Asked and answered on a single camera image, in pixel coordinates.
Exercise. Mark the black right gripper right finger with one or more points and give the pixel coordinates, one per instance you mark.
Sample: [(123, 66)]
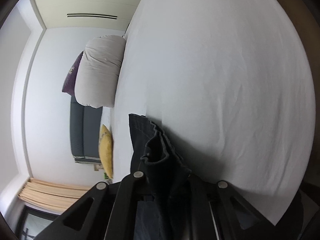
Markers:
[(218, 211)]

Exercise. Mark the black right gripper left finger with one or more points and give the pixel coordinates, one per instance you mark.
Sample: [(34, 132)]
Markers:
[(104, 212)]

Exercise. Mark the dark denim pants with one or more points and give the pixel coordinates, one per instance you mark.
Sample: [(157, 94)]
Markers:
[(176, 203)]

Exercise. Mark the dark nightstand with items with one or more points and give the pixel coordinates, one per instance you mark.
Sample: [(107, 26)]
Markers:
[(99, 167)]

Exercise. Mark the beige curtain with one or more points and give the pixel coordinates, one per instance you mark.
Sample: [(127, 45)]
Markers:
[(51, 196)]

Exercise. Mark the yellow cushion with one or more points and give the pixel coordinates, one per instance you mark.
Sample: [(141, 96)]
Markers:
[(105, 149)]

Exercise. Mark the purple pillow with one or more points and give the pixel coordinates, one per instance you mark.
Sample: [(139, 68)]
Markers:
[(69, 83)]

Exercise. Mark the beige duvet bundle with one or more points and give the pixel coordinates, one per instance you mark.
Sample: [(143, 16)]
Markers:
[(98, 72)]

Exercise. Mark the white bed mattress sheet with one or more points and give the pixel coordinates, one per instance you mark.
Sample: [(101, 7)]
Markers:
[(230, 84)]

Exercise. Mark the cream wardrobe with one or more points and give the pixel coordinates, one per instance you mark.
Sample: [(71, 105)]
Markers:
[(107, 14)]

